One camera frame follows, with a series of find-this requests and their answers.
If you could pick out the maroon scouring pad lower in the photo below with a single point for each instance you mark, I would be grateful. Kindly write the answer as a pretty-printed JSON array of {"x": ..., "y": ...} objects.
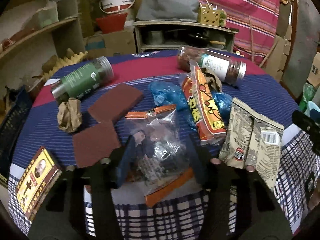
[{"x": 95, "y": 143}]

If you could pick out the cardboard box on floor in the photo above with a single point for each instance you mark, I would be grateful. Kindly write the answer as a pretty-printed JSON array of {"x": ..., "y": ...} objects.
[{"x": 112, "y": 44}]

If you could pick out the clear orange-edged plastic bag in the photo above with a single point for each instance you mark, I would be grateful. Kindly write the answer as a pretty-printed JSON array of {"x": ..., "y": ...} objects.
[{"x": 161, "y": 159}]

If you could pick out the green leafy vegetables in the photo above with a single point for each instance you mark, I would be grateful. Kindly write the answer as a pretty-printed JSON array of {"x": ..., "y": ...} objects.
[{"x": 222, "y": 18}]

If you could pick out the beige snack wrapper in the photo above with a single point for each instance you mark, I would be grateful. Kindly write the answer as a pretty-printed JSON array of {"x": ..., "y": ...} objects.
[{"x": 253, "y": 141}]

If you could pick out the grey low shelf unit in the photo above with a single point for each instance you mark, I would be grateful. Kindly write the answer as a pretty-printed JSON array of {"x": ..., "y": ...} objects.
[{"x": 170, "y": 35}]

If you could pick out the white-label spice jar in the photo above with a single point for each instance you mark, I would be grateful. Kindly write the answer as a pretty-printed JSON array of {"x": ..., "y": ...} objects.
[{"x": 227, "y": 68}]

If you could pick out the yellow red medicine box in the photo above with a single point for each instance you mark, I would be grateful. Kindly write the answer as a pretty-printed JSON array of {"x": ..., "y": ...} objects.
[{"x": 38, "y": 178}]

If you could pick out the striped plaid tablecloth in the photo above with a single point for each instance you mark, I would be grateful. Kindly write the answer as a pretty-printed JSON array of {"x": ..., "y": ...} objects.
[{"x": 232, "y": 203}]

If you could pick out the orange yellow snack bag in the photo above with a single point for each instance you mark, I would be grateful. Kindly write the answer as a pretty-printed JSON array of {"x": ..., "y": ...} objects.
[{"x": 204, "y": 111}]

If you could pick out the maroon scouring pad upper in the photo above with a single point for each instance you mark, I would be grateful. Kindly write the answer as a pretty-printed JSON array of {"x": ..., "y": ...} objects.
[{"x": 115, "y": 103}]

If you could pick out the wooden wall shelving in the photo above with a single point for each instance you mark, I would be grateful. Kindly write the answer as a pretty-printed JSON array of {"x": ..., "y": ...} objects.
[{"x": 32, "y": 31}]

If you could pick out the blue plastic bag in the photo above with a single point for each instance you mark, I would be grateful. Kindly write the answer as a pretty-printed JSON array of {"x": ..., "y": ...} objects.
[{"x": 166, "y": 93}]

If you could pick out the red plastic basin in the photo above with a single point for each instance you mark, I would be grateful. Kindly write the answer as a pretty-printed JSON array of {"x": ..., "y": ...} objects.
[{"x": 112, "y": 22}]

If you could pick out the grey cushion bag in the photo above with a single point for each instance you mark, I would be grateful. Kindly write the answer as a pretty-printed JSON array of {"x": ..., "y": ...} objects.
[{"x": 176, "y": 10}]

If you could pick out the yellow utensil holder box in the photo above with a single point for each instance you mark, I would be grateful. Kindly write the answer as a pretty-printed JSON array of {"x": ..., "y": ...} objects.
[{"x": 208, "y": 14}]

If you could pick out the brown paper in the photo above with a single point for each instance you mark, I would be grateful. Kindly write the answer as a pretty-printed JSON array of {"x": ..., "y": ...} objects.
[{"x": 69, "y": 116}]

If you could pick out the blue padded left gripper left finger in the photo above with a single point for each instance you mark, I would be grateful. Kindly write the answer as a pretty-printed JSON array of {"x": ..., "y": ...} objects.
[{"x": 126, "y": 157}]

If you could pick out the red striped curtain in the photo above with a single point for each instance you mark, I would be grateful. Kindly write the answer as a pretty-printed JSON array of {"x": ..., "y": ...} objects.
[{"x": 256, "y": 21}]

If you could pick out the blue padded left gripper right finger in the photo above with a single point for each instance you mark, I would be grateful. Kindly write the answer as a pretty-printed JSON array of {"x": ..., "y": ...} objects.
[{"x": 194, "y": 160}]

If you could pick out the maroon scouring pad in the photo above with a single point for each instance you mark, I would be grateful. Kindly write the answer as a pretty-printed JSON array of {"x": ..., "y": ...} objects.
[
  {"x": 95, "y": 143},
  {"x": 115, "y": 103}
]

